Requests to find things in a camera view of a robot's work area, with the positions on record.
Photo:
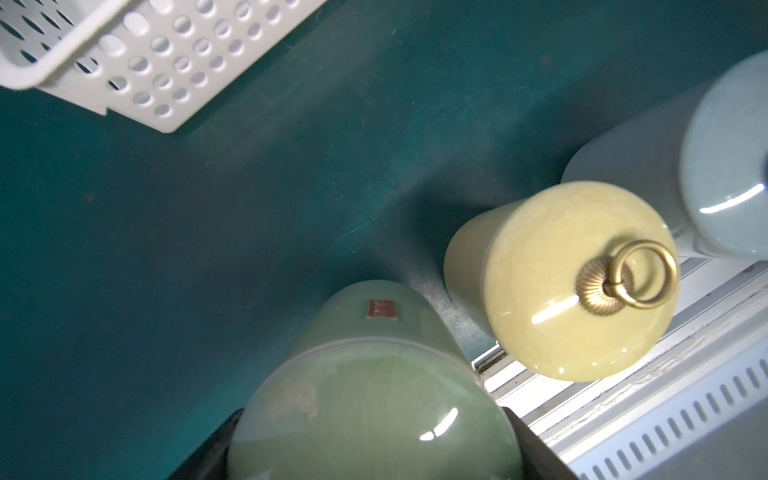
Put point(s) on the white perforated plastic basket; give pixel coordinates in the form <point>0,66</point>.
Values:
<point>155,62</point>

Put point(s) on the yellow canister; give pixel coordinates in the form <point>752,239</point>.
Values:
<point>577,282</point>

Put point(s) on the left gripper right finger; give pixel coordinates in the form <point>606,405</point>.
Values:
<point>538,460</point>

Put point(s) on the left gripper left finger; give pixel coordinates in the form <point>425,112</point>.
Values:
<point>209,460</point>

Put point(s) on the green canister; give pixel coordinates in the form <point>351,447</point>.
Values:
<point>376,388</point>

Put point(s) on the blue canister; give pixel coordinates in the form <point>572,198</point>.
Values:
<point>699,159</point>

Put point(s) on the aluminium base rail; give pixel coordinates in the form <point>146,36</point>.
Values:
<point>708,372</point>

